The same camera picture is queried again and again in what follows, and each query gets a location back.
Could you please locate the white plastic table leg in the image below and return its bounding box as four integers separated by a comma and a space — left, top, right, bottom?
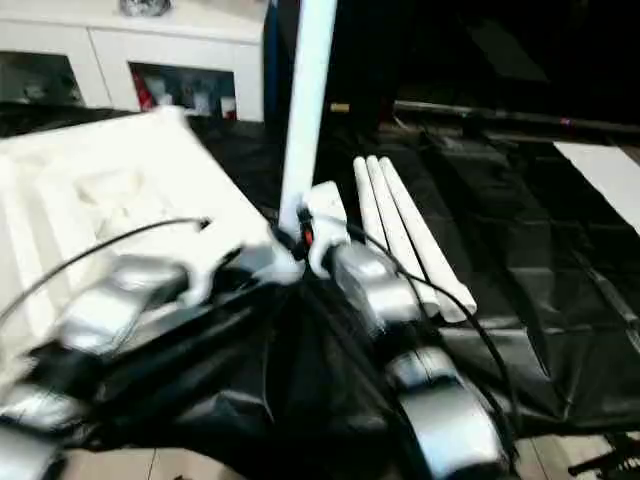
377, 155, 480, 324
352, 155, 444, 321
364, 154, 461, 324
276, 0, 338, 246

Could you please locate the white plastic table top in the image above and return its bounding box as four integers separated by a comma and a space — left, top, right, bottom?
0, 104, 307, 386

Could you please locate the black work mat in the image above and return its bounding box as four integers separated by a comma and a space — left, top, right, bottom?
0, 102, 640, 480

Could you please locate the red packet behind glass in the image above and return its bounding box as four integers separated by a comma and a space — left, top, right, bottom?
136, 73, 152, 112

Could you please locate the long black bar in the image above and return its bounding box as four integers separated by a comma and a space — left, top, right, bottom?
393, 98, 640, 132

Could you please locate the white glass-door cabinet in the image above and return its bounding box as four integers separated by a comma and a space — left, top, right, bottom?
0, 9, 265, 122

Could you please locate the patterned bowl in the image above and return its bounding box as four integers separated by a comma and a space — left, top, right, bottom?
117, 0, 175, 18

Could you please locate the flat white sheet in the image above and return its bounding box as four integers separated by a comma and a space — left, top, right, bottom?
551, 140, 640, 204

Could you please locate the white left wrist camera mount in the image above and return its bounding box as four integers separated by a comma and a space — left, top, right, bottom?
177, 238, 274, 307

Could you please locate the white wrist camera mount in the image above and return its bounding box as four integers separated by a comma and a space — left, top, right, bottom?
298, 181, 352, 280
177, 238, 274, 307

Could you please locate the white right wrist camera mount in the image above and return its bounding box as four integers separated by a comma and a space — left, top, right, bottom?
298, 181, 352, 280

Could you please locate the dark blue upright post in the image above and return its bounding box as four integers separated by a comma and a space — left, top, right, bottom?
262, 0, 282, 126

